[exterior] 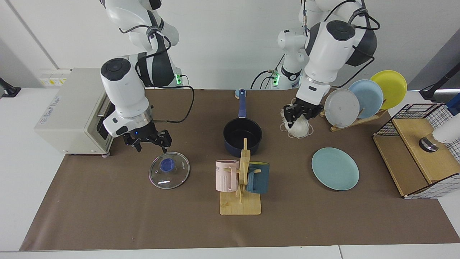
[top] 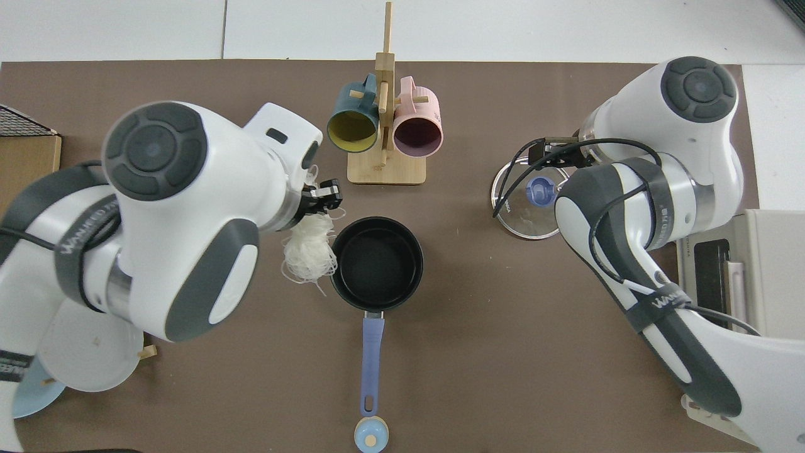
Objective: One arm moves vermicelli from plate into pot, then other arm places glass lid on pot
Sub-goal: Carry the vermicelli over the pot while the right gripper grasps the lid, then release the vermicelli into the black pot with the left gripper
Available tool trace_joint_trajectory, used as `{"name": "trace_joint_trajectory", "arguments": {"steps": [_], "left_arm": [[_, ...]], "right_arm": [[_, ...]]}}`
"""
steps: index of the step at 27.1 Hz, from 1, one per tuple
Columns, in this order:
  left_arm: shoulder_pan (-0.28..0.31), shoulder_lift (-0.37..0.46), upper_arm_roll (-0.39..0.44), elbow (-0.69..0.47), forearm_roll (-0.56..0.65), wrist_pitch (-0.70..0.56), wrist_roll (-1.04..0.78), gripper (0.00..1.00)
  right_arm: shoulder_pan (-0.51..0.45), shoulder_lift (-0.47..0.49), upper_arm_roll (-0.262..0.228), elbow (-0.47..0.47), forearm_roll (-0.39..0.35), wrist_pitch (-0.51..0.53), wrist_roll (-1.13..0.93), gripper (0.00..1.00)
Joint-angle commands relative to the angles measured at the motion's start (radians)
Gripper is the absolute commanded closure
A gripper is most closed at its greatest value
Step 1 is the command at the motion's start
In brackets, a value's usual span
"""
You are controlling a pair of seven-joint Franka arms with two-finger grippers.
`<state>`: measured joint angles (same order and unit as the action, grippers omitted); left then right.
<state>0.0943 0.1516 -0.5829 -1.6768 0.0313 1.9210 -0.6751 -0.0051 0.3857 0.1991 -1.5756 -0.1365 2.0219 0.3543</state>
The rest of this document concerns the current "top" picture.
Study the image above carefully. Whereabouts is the white vermicelli bundle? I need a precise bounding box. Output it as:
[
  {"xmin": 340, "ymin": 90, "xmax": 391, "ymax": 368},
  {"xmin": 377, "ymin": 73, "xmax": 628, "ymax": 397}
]
[{"xmin": 280, "ymin": 165, "xmax": 347, "ymax": 298}]

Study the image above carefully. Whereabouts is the glass lid blue knob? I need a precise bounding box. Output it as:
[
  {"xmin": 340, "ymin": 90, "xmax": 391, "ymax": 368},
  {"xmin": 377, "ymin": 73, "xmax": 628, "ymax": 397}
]
[{"xmin": 491, "ymin": 157, "xmax": 570, "ymax": 240}]

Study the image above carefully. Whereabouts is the dark blue pot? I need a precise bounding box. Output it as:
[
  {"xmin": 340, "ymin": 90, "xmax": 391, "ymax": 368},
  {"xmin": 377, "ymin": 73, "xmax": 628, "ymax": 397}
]
[{"xmin": 330, "ymin": 216, "xmax": 424, "ymax": 417}]

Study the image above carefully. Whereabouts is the white plate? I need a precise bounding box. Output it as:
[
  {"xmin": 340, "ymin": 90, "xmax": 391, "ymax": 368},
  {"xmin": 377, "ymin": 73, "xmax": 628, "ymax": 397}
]
[{"xmin": 38, "ymin": 299, "xmax": 144, "ymax": 393}]

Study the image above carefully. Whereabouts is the light blue plate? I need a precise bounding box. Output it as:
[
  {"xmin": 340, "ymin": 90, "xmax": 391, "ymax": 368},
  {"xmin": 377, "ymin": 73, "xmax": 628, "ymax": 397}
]
[{"xmin": 11, "ymin": 359, "xmax": 67, "ymax": 419}]

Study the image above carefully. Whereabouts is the wooden mug stand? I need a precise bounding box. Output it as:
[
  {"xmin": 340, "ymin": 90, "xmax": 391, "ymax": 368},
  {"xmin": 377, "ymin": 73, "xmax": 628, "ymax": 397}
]
[{"xmin": 347, "ymin": 1, "xmax": 428, "ymax": 186}]

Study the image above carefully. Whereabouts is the dark teal mug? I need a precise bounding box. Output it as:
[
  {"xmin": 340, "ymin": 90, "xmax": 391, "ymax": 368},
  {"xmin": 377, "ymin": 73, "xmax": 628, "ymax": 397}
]
[{"xmin": 326, "ymin": 74, "xmax": 382, "ymax": 154}]

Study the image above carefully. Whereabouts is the pink mug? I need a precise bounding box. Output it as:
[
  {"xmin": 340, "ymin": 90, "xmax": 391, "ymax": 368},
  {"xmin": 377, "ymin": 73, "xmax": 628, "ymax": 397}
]
[{"xmin": 392, "ymin": 76, "xmax": 444, "ymax": 158}]

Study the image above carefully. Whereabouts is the brown table cloth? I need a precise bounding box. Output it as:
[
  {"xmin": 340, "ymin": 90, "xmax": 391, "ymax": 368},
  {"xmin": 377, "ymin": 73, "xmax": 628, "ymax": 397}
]
[{"xmin": 0, "ymin": 60, "xmax": 762, "ymax": 453}]

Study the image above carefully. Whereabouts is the small blue round thing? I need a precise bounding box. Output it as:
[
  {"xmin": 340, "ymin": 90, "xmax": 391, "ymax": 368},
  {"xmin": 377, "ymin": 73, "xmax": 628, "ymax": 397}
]
[{"xmin": 353, "ymin": 415, "xmax": 389, "ymax": 453}]

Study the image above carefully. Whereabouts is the pale toaster oven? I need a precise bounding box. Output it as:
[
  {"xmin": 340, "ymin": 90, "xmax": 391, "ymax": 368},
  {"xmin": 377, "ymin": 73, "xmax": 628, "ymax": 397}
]
[{"xmin": 676, "ymin": 209, "xmax": 805, "ymax": 444}]

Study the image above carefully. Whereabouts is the dark panel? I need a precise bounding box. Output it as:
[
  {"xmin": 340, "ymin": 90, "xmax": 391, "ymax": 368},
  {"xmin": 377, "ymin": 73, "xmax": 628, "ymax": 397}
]
[{"xmin": 777, "ymin": 0, "xmax": 805, "ymax": 32}]

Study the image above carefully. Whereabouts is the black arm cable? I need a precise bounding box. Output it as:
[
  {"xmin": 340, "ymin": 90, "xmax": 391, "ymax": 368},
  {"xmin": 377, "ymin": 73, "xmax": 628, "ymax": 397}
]
[
  {"xmin": 492, "ymin": 136, "xmax": 763, "ymax": 337},
  {"xmin": 0, "ymin": 225, "xmax": 60, "ymax": 252}
]

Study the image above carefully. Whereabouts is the wire basket wooden floor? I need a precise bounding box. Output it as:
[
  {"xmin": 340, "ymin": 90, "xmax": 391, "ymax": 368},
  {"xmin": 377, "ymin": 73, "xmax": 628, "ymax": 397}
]
[{"xmin": 0, "ymin": 104, "xmax": 62, "ymax": 218}]

